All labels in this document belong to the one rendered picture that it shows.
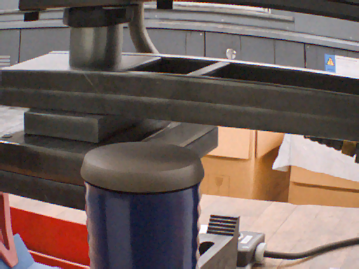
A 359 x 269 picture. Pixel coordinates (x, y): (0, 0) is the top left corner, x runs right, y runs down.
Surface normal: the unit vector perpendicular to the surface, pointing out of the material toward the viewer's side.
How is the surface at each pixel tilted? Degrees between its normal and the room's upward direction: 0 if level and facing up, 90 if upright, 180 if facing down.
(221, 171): 90
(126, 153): 6
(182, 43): 90
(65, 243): 90
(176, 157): 7
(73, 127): 90
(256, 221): 0
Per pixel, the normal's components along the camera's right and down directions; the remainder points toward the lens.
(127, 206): -0.18, -0.01
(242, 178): -0.40, 0.22
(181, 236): 0.64, -0.06
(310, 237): 0.01, -0.97
